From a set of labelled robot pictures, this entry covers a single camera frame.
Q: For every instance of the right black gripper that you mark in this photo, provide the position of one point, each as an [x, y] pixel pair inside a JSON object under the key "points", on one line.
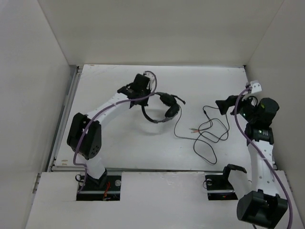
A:
{"points": [[224, 105]]}

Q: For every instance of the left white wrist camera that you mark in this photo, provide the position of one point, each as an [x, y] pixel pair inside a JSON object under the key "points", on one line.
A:
{"points": [[151, 77]]}

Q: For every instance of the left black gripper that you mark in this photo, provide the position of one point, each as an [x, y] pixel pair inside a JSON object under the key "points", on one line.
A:
{"points": [[144, 103]]}

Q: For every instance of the black headphones with cable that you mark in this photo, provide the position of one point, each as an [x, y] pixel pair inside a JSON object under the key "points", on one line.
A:
{"points": [[204, 135]]}

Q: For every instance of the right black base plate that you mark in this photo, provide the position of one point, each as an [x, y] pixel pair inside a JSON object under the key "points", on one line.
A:
{"points": [[218, 188]]}

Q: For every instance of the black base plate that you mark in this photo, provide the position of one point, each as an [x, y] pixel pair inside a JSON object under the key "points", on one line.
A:
{"points": [[90, 191], [218, 188]]}

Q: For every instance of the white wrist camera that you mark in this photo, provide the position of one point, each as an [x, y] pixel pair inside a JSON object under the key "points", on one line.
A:
{"points": [[151, 77], [253, 87]]}

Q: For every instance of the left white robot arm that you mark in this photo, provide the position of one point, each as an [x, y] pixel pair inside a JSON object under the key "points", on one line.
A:
{"points": [[85, 134]]}

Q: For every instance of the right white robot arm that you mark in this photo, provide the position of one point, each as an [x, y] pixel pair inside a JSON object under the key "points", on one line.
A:
{"points": [[259, 200]]}

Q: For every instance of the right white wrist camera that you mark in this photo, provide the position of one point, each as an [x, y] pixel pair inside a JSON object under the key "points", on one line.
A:
{"points": [[253, 87]]}

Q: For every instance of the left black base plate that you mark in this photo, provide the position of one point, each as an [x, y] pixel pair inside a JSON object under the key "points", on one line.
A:
{"points": [[90, 191]]}

